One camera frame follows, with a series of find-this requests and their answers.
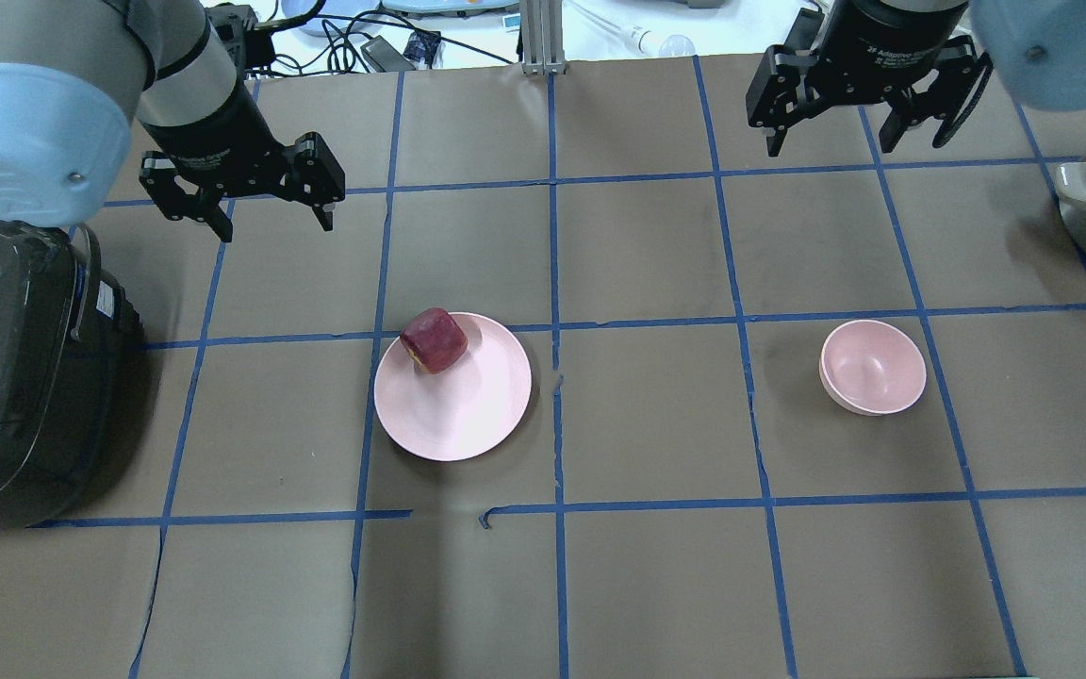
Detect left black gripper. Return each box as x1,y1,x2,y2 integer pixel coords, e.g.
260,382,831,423
139,83,346,243

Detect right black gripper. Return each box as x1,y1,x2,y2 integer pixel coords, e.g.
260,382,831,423
746,1,993,158

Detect red apple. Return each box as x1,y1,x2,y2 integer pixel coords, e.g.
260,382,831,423
397,306,469,374

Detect pink bowl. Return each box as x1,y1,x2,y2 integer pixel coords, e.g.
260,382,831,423
817,319,929,417

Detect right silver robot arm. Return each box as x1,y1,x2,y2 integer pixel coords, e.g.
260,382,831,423
745,1,1086,158

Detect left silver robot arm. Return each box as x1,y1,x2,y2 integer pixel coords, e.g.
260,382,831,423
0,1,345,243

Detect blue plate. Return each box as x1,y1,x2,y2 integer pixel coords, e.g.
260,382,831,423
275,0,329,36

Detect pink plate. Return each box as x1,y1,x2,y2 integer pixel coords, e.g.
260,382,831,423
372,312,534,461

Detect black power adapter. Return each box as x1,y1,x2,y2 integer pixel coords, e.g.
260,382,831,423
359,36,417,73

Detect black rice cooker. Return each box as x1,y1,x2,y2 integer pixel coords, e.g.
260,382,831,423
0,221,140,530

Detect aluminium frame post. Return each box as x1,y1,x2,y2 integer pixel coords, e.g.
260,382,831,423
518,0,568,76

